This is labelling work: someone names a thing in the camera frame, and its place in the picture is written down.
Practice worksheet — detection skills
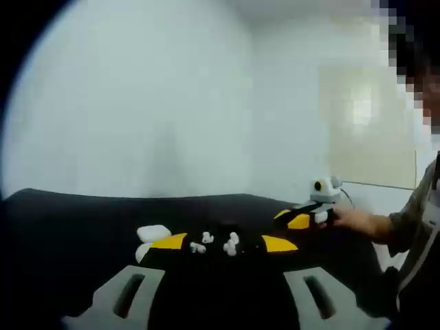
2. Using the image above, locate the oval white charging case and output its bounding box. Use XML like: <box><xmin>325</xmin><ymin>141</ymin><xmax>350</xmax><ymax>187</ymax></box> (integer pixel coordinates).
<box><xmin>136</xmin><ymin>224</ymin><xmax>173</xmax><ymax>243</ymax></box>

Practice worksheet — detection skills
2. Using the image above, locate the thin black cable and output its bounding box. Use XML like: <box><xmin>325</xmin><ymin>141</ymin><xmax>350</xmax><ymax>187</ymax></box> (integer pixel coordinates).
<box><xmin>339</xmin><ymin>187</ymin><xmax>355</xmax><ymax>211</ymax></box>

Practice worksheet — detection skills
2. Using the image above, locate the grey shoulder strap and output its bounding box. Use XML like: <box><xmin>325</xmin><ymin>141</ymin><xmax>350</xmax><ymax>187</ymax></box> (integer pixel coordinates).
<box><xmin>395</xmin><ymin>161</ymin><xmax>440</xmax><ymax>307</ymax></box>

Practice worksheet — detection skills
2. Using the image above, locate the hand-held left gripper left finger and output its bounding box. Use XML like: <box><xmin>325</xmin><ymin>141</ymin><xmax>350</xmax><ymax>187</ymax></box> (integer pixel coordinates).
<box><xmin>61</xmin><ymin>232</ymin><xmax>194</xmax><ymax>330</ymax></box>

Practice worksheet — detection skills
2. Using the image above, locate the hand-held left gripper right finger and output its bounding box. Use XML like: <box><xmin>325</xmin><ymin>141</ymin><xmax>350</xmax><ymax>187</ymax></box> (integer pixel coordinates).
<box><xmin>256</xmin><ymin>235</ymin><xmax>390</xmax><ymax>330</ymax></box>

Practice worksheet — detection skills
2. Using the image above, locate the person's head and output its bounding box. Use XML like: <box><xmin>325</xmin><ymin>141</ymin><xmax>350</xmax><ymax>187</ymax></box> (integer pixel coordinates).
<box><xmin>412</xmin><ymin>30</ymin><xmax>440</xmax><ymax>131</ymax></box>

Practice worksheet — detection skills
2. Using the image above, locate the person's right hand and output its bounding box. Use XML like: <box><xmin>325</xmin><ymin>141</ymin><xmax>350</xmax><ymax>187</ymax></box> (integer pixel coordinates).
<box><xmin>331</xmin><ymin>208</ymin><xmax>373</xmax><ymax>237</ymax></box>

